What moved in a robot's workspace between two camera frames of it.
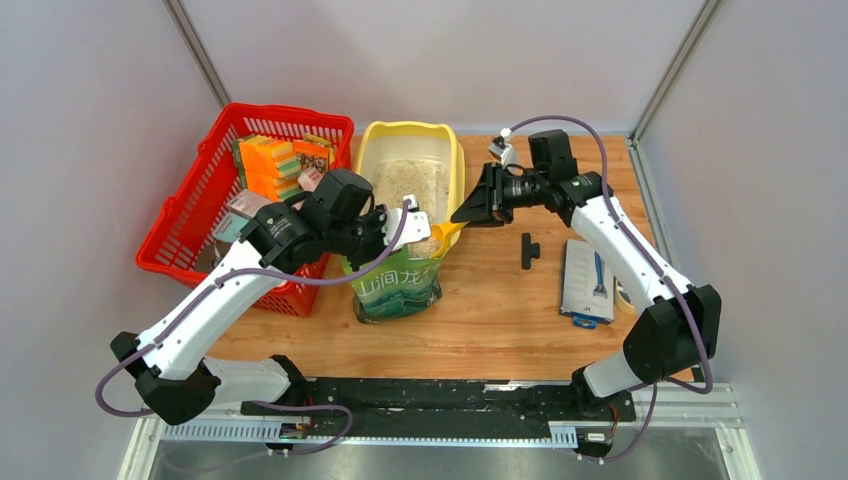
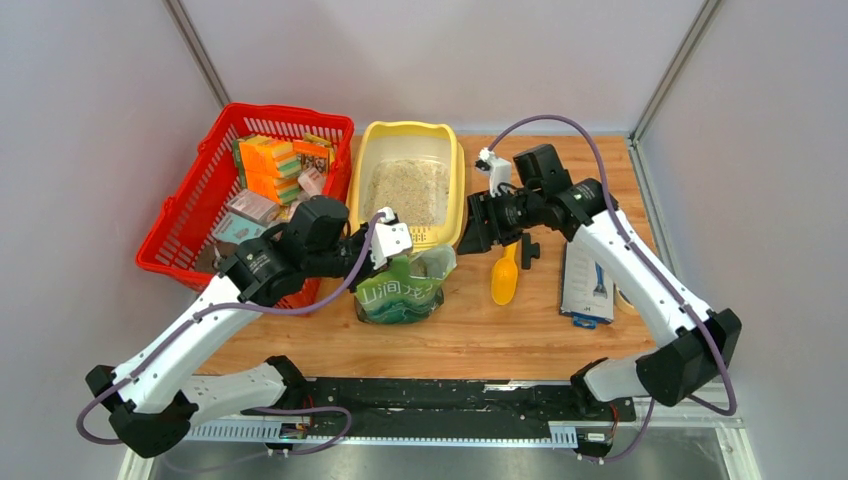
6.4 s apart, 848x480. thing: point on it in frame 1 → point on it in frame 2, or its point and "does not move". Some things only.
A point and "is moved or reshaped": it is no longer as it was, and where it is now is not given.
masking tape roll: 621,302 does not move
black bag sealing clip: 528,250 does not move
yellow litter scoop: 442,231 → 504,275
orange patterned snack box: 311,155 does not move
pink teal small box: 240,208 does not move
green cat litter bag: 401,286 is moved or reshaped
